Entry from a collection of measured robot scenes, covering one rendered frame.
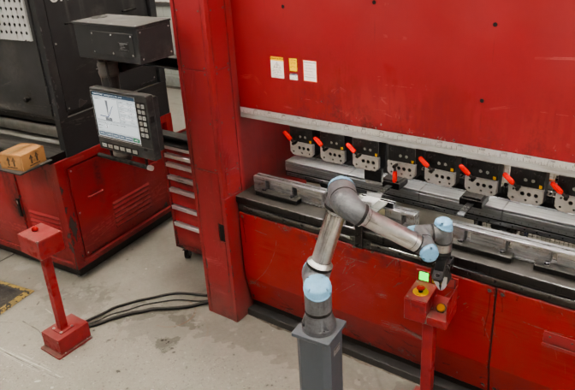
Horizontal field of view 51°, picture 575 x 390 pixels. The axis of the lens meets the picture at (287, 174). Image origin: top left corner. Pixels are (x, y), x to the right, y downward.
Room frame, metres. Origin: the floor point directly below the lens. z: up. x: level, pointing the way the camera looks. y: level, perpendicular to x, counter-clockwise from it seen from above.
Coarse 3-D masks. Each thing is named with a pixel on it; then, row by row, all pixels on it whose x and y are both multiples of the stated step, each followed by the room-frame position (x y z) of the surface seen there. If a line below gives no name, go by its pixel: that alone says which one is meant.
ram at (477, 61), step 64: (256, 0) 3.26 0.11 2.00; (320, 0) 3.02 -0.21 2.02; (384, 0) 2.81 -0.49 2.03; (448, 0) 2.63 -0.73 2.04; (512, 0) 2.47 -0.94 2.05; (256, 64) 3.28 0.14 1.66; (320, 64) 3.03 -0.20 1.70; (384, 64) 2.81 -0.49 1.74; (448, 64) 2.62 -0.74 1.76; (512, 64) 2.46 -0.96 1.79; (320, 128) 3.03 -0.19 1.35; (384, 128) 2.81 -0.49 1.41; (448, 128) 2.61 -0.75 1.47; (512, 128) 2.44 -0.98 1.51
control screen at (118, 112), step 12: (96, 96) 3.22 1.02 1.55; (108, 96) 3.16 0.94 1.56; (120, 96) 3.10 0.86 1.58; (96, 108) 3.23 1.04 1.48; (108, 108) 3.17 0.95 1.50; (120, 108) 3.11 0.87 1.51; (132, 108) 3.06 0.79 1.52; (108, 120) 3.18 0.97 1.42; (120, 120) 3.12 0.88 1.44; (132, 120) 3.07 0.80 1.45; (108, 132) 3.19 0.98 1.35; (120, 132) 3.13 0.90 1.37; (132, 132) 3.08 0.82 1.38
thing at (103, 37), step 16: (96, 16) 3.40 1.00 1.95; (112, 16) 3.38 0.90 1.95; (128, 16) 3.35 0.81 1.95; (144, 16) 3.31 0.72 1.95; (80, 32) 3.28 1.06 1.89; (96, 32) 3.20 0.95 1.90; (112, 32) 3.12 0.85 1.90; (128, 32) 3.06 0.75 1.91; (144, 32) 3.06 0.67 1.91; (160, 32) 3.15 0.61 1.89; (80, 48) 3.30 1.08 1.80; (96, 48) 3.21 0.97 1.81; (112, 48) 3.13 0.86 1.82; (128, 48) 3.06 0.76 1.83; (144, 48) 3.05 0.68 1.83; (160, 48) 3.13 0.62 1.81; (112, 64) 3.36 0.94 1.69; (112, 80) 3.35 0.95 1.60
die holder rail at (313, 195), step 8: (256, 176) 3.33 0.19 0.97; (264, 176) 3.32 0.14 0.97; (272, 176) 3.31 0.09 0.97; (256, 184) 3.34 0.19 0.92; (264, 184) 3.30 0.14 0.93; (272, 184) 3.26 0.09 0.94; (280, 184) 3.23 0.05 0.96; (288, 184) 3.19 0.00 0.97; (296, 184) 3.19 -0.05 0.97; (304, 184) 3.18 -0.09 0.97; (288, 192) 3.19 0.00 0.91; (296, 192) 3.21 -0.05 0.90; (304, 192) 3.13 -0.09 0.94; (312, 192) 3.09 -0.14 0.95; (320, 192) 3.06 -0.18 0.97; (304, 200) 3.13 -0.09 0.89; (312, 200) 3.09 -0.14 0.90; (320, 200) 3.06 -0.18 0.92
